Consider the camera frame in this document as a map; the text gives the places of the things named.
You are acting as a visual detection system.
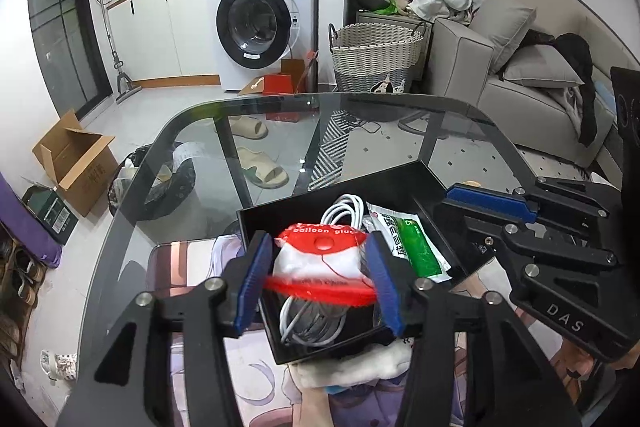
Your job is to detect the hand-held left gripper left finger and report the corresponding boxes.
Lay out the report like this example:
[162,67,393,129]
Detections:
[56,231,274,427]

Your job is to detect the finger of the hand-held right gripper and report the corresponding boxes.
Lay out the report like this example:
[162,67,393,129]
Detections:
[446,176,612,228]
[433,199,617,266]

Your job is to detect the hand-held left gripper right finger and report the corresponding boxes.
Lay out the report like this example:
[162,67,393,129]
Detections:
[364,233,584,427]

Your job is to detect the green and white packet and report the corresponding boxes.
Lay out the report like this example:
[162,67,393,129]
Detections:
[367,201,454,284]

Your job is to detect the white round cable bundle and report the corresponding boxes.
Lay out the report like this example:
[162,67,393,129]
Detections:
[319,194,367,234]
[278,294,347,348]

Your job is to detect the red and clear plastic bag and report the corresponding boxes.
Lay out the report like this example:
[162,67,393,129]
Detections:
[272,222,377,308]

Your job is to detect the black cardboard box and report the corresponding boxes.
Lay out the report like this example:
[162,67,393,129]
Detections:
[236,160,482,366]

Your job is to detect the printed cartoon desk mat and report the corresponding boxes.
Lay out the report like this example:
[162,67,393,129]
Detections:
[147,234,601,427]

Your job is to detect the white folded towel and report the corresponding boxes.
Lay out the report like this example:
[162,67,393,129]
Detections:
[289,339,417,391]

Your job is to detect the beige slipper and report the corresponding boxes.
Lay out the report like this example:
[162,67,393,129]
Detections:
[227,115,270,140]
[234,146,290,190]

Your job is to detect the grey fabric sofa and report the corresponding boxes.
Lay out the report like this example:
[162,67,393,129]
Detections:
[429,0,632,168]

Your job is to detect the flat grey cushion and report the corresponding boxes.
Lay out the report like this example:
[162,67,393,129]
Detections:
[502,44,586,89]

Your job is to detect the trash bin with black bag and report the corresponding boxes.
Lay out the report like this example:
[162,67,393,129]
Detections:
[107,141,197,221]

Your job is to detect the black and white striped rug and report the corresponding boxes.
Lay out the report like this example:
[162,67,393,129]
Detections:
[309,111,352,193]

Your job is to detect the black garment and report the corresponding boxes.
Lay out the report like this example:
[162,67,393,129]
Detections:
[522,31,614,148]

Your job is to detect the large grey cushion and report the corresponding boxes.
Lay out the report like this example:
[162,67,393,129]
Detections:
[469,0,537,76]

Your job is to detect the woven laundry basket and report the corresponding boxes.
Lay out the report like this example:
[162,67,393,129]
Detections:
[328,22,429,94]

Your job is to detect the red box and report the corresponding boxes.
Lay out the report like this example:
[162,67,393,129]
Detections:
[262,73,296,96]

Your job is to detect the white sneaker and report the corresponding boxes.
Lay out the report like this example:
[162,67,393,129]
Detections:
[39,349,79,381]

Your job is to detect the dark green printed carton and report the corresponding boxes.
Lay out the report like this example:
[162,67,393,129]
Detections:
[22,184,81,246]

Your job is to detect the wooden shoe rack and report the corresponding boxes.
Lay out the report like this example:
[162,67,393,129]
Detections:
[0,234,48,360]

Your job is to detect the green plastic bag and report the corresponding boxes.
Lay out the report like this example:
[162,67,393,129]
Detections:
[372,0,409,16]

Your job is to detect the open brown cardboard box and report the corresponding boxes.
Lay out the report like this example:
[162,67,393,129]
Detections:
[32,109,119,218]

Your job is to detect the small brown cardboard box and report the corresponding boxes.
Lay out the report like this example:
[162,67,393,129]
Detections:
[279,58,307,93]

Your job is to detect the purple rolled yoga mat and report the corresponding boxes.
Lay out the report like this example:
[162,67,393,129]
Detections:
[0,171,64,266]

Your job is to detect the grey flat mop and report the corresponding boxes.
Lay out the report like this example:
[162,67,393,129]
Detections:
[96,0,142,104]

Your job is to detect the white base cabinets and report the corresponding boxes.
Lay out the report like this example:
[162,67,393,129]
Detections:
[104,0,224,86]

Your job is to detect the white front-load washing machine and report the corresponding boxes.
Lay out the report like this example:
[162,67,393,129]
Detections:
[205,0,320,94]

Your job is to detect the dark glass door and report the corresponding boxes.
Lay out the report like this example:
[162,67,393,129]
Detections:
[25,0,114,118]

